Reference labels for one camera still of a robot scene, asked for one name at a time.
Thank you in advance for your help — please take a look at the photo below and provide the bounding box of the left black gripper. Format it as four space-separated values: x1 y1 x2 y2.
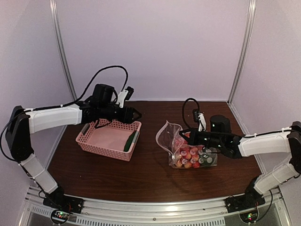
99 104 142 124

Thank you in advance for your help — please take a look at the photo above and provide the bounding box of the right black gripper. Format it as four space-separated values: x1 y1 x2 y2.
180 128 223 149

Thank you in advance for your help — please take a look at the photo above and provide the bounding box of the clear zip top bag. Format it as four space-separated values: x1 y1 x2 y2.
155 121 218 169

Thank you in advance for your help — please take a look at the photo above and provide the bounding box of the green fake cucumber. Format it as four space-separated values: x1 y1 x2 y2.
123 130 137 152

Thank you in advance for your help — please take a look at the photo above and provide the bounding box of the pink plastic basket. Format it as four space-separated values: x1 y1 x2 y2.
76 119 142 161

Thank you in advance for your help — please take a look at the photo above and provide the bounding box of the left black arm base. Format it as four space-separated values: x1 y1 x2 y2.
43 186 84 214

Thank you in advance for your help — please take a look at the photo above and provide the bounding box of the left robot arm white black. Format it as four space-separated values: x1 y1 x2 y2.
1 84 142 209

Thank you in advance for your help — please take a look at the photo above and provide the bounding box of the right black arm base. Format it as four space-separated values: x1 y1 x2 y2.
225 176 266 213

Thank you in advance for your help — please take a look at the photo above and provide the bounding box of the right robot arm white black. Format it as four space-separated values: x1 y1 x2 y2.
179 115 301 208

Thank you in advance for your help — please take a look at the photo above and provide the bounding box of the right circuit board with leds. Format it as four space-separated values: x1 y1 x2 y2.
239 212 259 224

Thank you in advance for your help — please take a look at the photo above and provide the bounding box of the circuit board with leds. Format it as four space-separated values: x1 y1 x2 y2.
239 212 259 224
50 210 70 224

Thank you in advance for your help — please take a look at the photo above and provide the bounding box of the left circuit board with leds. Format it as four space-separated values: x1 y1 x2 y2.
50 210 70 224

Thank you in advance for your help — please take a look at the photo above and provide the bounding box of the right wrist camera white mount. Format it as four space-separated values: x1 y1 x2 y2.
192 109 206 132

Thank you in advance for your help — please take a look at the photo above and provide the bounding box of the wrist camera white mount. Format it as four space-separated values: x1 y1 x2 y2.
192 109 206 132
116 86 134 108

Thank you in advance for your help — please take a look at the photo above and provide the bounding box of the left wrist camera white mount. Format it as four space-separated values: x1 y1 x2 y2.
116 86 134 108

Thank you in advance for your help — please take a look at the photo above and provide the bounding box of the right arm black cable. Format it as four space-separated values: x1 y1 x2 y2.
182 97 200 130

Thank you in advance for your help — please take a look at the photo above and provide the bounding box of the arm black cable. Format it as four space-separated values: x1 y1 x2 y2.
182 97 200 130
0 65 129 161

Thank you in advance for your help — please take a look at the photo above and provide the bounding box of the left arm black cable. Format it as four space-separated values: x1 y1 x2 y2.
0 65 129 161

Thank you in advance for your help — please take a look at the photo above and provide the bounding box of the front aluminium rail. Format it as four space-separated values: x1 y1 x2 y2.
17 186 292 226

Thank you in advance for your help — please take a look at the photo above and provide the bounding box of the left aluminium frame post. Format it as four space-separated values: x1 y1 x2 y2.
48 0 80 105

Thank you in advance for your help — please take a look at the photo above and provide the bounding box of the aluminium frame post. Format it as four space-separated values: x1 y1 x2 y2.
227 0 257 105
48 0 80 105

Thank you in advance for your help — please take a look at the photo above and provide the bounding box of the right aluminium frame post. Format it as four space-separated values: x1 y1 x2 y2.
227 0 257 105

